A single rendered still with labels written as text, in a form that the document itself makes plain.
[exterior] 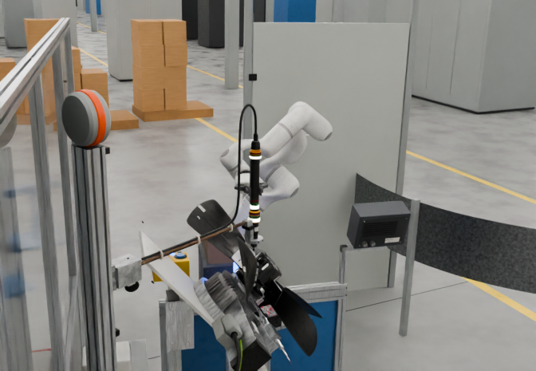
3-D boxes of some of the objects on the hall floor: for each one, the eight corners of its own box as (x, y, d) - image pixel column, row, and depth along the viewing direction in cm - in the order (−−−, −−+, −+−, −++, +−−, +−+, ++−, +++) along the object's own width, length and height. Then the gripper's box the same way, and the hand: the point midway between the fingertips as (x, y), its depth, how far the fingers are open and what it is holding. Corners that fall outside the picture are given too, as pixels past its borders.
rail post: (330, 433, 327) (338, 299, 304) (327, 428, 330) (335, 295, 308) (337, 432, 328) (346, 298, 305) (334, 427, 331) (343, 294, 308)
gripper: (225, 170, 251) (234, 184, 234) (265, 168, 256) (277, 182, 239) (225, 187, 254) (234, 203, 237) (265, 185, 258) (276, 200, 241)
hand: (254, 191), depth 239 cm, fingers closed on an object, 4 cm apart
